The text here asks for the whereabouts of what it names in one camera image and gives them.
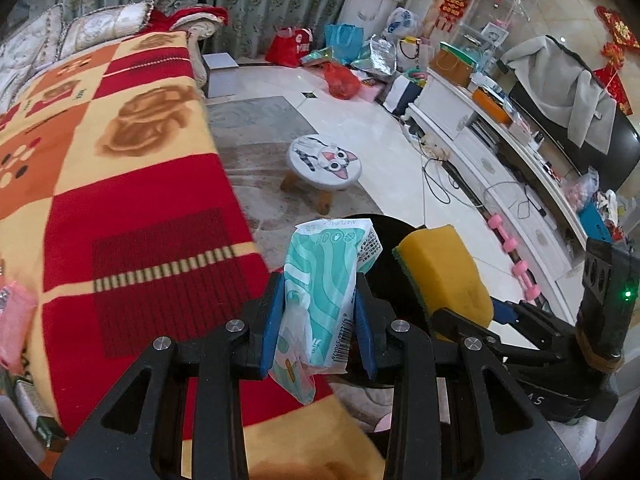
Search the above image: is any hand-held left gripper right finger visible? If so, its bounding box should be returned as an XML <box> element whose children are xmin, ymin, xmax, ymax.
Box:
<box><xmin>351</xmin><ymin>276</ymin><xmax>553</xmax><ymax>480</ymax></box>

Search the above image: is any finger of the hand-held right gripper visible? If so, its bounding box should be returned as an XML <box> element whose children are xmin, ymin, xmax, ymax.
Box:
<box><xmin>490</xmin><ymin>297</ymin><xmax>577</xmax><ymax>342</ymax></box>
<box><xmin>431</xmin><ymin>306</ymin><xmax>531</xmax><ymax>367</ymax></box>

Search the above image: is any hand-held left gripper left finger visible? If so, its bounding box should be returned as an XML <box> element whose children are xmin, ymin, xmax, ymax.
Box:
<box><xmin>52</xmin><ymin>270</ymin><xmax>286</xmax><ymax>480</ymax></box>

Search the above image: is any yellow and green sponge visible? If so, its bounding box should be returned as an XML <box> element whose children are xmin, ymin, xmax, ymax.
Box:
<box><xmin>392</xmin><ymin>225</ymin><xmax>495</xmax><ymax>333</ymax></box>

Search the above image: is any teal wavy tissue packet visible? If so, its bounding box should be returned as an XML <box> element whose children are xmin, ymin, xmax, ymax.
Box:
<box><xmin>269</xmin><ymin>217</ymin><xmax>385</xmax><ymax>406</ymax></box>

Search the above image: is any pink packet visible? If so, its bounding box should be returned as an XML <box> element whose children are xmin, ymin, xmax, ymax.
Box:
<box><xmin>0</xmin><ymin>282</ymin><xmax>38</xmax><ymax>373</ymax></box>

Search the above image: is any pink dumbbell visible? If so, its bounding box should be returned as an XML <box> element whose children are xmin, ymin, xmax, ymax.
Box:
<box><xmin>510</xmin><ymin>260</ymin><xmax>541</xmax><ymax>301</ymax></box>
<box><xmin>487</xmin><ymin>212</ymin><xmax>518</xmax><ymax>253</ymax></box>

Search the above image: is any white tv cabinet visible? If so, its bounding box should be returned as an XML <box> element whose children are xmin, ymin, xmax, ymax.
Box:
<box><xmin>407</xmin><ymin>65</ymin><xmax>601</xmax><ymax>321</ymax></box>

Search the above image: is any black television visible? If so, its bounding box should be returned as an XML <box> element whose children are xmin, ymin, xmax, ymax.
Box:
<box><xmin>500</xmin><ymin>35</ymin><xmax>640</xmax><ymax>196</ymax></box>

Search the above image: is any cat print stool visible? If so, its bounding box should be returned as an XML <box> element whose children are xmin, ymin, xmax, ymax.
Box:
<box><xmin>280</xmin><ymin>134</ymin><xmax>362</xmax><ymax>216</ymax></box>

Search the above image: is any red and yellow printed blanket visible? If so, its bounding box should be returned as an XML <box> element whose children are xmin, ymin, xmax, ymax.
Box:
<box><xmin>0</xmin><ymin>30</ymin><xmax>386</xmax><ymax>480</ymax></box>

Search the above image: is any orange box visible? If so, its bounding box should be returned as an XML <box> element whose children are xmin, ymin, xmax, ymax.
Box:
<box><xmin>472</xmin><ymin>87</ymin><xmax>513</xmax><ymax>123</ymax></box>

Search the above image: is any grey rug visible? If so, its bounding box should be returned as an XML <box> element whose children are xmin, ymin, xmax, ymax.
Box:
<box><xmin>205</xmin><ymin>95</ymin><xmax>311</xmax><ymax>151</ymax></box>

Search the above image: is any white and navy bag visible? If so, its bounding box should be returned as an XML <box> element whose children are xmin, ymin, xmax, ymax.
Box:
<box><xmin>385</xmin><ymin>75</ymin><xmax>426</xmax><ymax>116</ymax></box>

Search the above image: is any grey cloth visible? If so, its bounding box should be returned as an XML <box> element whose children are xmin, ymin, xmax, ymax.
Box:
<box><xmin>500</xmin><ymin>35</ymin><xmax>618</xmax><ymax>156</ymax></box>

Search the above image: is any red plastic bag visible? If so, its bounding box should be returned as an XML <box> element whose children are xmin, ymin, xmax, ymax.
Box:
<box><xmin>324</xmin><ymin>62</ymin><xmax>361</xmax><ymax>101</ymax></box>

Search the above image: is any white box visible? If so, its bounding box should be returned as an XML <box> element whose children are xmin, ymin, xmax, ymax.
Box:
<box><xmin>202</xmin><ymin>52</ymin><xmax>241</xmax><ymax>98</ymax></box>

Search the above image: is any silver foil bag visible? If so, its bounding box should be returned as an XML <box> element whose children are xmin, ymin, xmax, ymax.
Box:
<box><xmin>352</xmin><ymin>35</ymin><xmax>398</xmax><ymax>78</ymax></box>

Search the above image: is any red gift bag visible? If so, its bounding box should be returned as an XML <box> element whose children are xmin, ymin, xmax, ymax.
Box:
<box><xmin>265</xmin><ymin>26</ymin><xmax>316</xmax><ymax>68</ymax></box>

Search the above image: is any blue tote bag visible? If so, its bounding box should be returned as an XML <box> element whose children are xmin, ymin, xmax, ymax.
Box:
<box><xmin>325</xmin><ymin>22</ymin><xmax>368</xmax><ymax>63</ymax></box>

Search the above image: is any white plastic bag blue print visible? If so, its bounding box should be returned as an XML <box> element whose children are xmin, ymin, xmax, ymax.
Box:
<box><xmin>385</xmin><ymin>7</ymin><xmax>421</xmax><ymax>41</ymax></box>

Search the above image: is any red hanging decoration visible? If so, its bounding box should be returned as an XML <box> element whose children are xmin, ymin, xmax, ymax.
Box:
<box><xmin>435</xmin><ymin>0</ymin><xmax>468</xmax><ymax>36</ymax></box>

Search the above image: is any red throw cloth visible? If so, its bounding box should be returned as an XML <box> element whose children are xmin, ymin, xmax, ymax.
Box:
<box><xmin>150</xmin><ymin>6</ymin><xmax>228</xmax><ymax>31</ymax></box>

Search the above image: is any lace-covered standing air conditioner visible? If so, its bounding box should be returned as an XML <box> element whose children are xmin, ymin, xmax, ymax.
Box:
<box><xmin>340</xmin><ymin>0</ymin><xmax>441</xmax><ymax>56</ymax></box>

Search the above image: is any green patterned curtain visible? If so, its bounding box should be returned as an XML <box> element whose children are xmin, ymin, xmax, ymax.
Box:
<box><xmin>10</xmin><ymin>0</ymin><xmax>361</xmax><ymax>61</ymax></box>

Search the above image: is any white embroidered pillow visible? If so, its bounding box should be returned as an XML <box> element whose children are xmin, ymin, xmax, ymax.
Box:
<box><xmin>0</xmin><ymin>5</ymin><xmax>66</xmax><ymax>61</ymax></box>
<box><xmin>60</xmin><ymin>0</ymin><xmax>156</xmax><ymax>53</ymax></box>

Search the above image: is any white quilted cloth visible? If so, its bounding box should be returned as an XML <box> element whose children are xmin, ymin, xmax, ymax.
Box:
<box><xmin>0</xmin><ymin>45</ymin><xmax>46</xmax><ymax>106</ymax></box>

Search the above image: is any red wall ornament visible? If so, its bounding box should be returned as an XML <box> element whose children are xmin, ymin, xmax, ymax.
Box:
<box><xmin>595</xmin><ymin>5</ymin><xmax>640</xmax><ymax>116</ymax></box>

